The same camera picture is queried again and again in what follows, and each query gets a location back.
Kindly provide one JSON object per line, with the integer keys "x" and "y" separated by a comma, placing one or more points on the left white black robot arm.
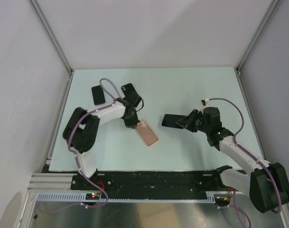
{"x": 82, "y": 128}

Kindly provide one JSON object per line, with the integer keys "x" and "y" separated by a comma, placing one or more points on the right aluminium corner post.
{"x": 268, "y": 15}

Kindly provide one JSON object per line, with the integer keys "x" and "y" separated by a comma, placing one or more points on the controller board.
{"x": 222, "y": 200}
{"x": 93, "y": 196}

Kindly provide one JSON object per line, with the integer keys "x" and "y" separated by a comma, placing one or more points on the black phone case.
{"x": 129, "y": 91}

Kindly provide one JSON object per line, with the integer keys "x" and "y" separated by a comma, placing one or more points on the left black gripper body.
{"x": 131, "y": 121}

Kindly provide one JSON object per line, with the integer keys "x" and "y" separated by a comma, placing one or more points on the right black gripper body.
{"x": 198, "y": 123}

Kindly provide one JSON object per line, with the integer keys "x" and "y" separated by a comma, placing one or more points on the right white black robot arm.
{"x": 265, "y": 183}

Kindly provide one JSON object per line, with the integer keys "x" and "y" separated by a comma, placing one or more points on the left controller board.
{"x": 93, "y": 196}

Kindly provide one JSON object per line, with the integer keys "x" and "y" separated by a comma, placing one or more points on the right controller board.
{"x": 222, "y": 200}

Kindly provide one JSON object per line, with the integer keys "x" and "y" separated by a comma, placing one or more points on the small black phone left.
{"x": 98, "y": 95}

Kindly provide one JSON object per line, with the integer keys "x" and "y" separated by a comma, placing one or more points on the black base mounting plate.
{"x": 161, "y": 194}

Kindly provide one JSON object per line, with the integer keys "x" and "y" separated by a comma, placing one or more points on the black smartphone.
{"x": 170, "y": 120}

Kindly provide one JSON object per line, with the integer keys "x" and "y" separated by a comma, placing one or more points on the aluminium front frame rail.
{"x": 51, "y": 181}

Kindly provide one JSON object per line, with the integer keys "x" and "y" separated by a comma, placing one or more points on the pink phone case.
{"x": 146, "y": 133}

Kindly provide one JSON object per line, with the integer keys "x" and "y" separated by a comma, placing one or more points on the left aluminium corner post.
{"x": 50, "y": 34}

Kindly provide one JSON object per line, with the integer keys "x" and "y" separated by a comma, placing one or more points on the aluminium corner post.
{"x": 268, "y": 15}
{"x": 50, "y": 34}

